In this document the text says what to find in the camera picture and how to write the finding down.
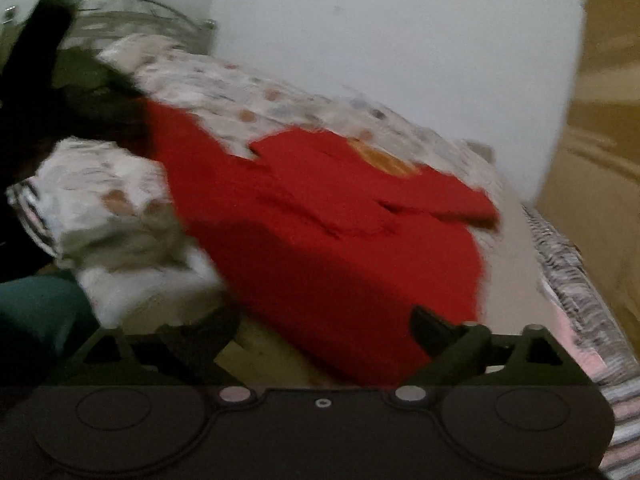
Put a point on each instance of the patterned white duvet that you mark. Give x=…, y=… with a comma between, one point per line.
x=210, y=90

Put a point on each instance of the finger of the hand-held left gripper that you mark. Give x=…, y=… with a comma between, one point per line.
x=95, y=82

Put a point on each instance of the plywood board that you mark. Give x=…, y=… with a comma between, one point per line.
x=600, y=135

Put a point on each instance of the teal cloth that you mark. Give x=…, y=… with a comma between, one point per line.
x=40, y=315

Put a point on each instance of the black white striped bed sheet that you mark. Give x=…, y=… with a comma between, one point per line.
x=575, y=270

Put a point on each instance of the metal bed headboard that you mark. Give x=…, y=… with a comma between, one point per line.
x=150, y=7

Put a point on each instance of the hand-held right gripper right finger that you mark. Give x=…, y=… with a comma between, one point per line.
x=430, y=332

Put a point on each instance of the red long-sleeved sweater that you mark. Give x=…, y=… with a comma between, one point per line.
x=325, y=240

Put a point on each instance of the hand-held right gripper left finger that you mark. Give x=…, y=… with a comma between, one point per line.
x=210, y=332

